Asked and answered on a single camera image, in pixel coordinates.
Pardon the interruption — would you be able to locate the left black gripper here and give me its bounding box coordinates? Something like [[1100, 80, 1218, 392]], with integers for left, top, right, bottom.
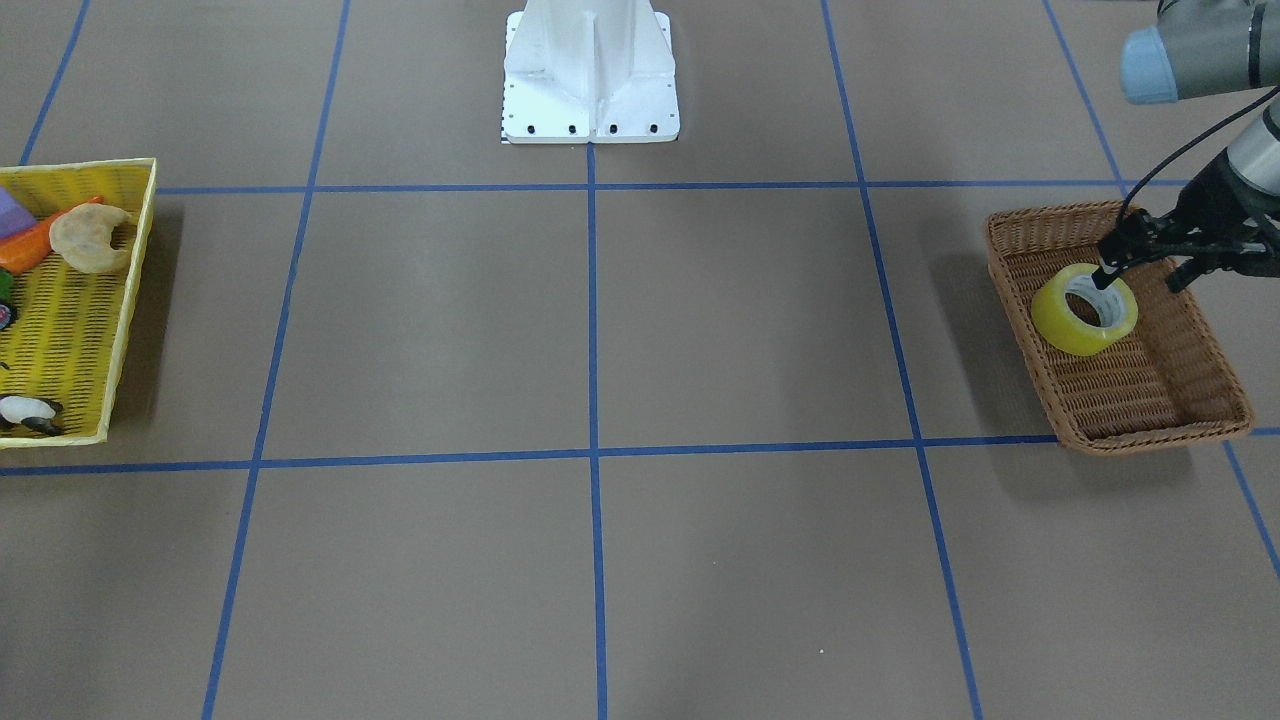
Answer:
[[1092, 150, 1279, 293]]

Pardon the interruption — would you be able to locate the yellow tape roll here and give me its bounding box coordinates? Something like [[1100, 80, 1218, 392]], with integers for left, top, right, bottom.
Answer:
[[1030, 263, 1139, 357]]

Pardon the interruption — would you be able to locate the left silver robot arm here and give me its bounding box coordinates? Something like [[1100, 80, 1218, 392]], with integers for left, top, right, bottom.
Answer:
[[1092, 1, 1279, 293]]

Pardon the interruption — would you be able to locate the brown wicker basket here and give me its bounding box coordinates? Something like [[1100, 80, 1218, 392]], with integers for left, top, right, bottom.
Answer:
[[986, 201, 1254, 456]]

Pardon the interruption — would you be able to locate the yellow plastic basket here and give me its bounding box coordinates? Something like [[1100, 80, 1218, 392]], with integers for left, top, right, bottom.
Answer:
[[1, 158, 157, 448]]

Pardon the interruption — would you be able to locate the croissant toy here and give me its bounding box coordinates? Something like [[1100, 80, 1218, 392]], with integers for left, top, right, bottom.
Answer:
[[49, 202, 134, 274]]

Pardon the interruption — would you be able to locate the panda figurine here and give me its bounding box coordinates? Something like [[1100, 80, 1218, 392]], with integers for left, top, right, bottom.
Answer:
[[1, 395, 64, 437]]

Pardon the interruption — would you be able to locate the orange carrot toy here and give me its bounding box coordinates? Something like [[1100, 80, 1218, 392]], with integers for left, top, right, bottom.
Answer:
[[1, 196, 102, 275]]

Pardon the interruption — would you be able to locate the purple cube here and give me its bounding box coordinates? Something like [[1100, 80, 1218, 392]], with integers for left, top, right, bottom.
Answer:
[[0, 187, 37, 241]]

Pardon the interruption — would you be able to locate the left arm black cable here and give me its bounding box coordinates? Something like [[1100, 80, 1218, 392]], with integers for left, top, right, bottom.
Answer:
[[1116, 88, 1280, 225]]

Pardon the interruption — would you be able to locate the white pedestal column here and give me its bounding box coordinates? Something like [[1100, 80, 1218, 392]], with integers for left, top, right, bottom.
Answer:
[[500, 1, 681, 145]]

